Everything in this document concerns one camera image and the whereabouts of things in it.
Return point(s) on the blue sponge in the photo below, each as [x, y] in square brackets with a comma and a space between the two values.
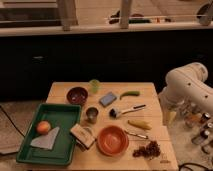
[108, 99]

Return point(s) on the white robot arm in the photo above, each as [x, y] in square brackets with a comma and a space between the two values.
[186, 83]

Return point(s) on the dark maroon bowl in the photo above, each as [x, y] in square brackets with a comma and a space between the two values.
[77, 96]

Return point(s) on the orange-red bowl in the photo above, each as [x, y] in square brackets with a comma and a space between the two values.
[112, 141]

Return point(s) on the green plastic cup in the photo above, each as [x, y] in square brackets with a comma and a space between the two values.
[94, 86]

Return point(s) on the metal cup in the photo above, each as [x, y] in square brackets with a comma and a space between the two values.
[92, 113]

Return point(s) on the metal knife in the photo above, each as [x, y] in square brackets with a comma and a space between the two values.
[137, 135]

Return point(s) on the wooden block brush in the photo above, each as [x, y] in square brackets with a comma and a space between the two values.
[82, 135]

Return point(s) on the red peach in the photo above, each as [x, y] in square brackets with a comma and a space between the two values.
[43, 127]

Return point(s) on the green plastic tray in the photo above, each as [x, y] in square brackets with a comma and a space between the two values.
[57, 146]

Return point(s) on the bunch of dark grapes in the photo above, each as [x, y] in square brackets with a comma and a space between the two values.
[149, 151]

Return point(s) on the grey folded cloth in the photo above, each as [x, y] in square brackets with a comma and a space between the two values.
[46, 141]

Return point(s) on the spice jar with black cap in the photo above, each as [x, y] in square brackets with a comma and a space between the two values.
[201, 137]

